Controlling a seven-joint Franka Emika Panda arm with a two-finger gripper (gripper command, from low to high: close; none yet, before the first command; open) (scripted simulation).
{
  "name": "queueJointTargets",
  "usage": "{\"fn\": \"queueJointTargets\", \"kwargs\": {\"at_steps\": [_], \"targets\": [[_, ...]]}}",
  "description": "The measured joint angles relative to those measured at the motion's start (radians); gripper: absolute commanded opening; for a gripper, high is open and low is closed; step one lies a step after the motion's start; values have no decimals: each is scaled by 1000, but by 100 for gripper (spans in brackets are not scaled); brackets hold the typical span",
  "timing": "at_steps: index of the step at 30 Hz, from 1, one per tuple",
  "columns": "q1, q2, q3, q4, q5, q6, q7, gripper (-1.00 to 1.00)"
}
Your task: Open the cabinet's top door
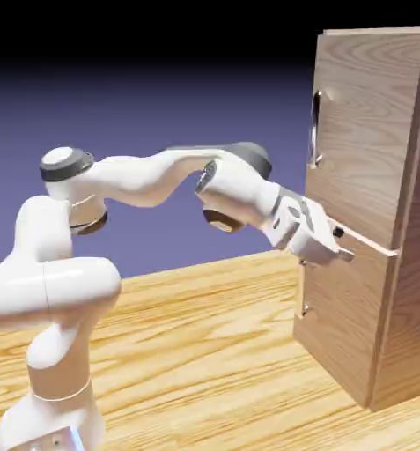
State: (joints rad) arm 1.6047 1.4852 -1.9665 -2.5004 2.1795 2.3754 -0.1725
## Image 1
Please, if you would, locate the short wooden cabinet door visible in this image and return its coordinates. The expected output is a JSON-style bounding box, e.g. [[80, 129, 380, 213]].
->
[[292, 225, 400, 409]]

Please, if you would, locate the long curved metal handle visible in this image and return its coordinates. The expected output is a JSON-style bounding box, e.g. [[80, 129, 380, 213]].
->
[[308, 89, 325, 169]]

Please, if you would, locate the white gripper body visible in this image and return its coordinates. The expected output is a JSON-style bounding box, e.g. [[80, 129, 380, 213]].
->
[[285, 196, 341, 266]]

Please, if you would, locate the short curved metal handle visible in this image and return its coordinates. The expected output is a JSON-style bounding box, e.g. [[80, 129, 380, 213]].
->
[[296, 259, 312, 321]]

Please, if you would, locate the tall wooden cabinet door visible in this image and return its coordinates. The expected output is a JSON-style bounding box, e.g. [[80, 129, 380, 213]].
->
[[305, 33, 420, 250]]

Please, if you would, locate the light wood cabinet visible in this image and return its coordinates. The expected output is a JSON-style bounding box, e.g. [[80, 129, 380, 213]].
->
[[292, 26, 420, 412]]

